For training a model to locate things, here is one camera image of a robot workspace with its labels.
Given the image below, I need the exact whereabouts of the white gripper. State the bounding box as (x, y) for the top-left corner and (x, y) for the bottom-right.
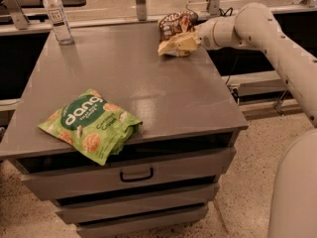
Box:
(164, 18), (220, 57)

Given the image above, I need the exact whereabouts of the brown chip bag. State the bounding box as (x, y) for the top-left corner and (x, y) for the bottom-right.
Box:
(158, 11), (198, 56)

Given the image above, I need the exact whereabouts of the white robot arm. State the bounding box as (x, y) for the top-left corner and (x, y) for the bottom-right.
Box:
(158, 3), (317, 238)

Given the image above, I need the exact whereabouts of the green rice chip bag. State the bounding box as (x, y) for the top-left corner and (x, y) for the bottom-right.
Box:
(38, 89), (142, 166)

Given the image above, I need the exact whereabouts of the top grey drawer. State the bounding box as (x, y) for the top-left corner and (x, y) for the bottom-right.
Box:
(22, 147), (236, 200)

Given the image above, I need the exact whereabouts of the grey drawer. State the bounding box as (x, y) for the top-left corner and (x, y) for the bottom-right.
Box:
(56, 182), (219, 224)
(22, 147), (236, 200)
(76, 204), (208, 238)

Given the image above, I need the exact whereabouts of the clear water bottle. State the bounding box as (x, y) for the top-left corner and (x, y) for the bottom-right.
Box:
(43, 0), (73, 45)

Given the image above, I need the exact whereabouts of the grey drawer cabinet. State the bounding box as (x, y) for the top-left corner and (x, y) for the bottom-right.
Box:
(1, 24), (247, 238)

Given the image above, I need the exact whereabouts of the middle grey drawer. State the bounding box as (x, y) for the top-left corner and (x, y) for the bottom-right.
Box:
(56, 182), (219, 224)

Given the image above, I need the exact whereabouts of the bottom grey drawer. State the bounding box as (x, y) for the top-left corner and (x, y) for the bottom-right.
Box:
(76, 204), (208, 238)

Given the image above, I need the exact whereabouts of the black cable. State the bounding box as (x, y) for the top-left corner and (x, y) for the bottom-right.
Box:
(184, 0), (242, 84)

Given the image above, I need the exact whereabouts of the grey metal floor rail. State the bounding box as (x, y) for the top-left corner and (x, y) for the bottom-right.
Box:
(222, 70), (302, 118)

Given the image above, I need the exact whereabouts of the black drawer handle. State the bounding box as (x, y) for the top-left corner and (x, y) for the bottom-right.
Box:
(119, 168), (155, 183)

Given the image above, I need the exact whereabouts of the metal railing frame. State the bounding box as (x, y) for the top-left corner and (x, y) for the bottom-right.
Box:
(0, 0), (316, 36)

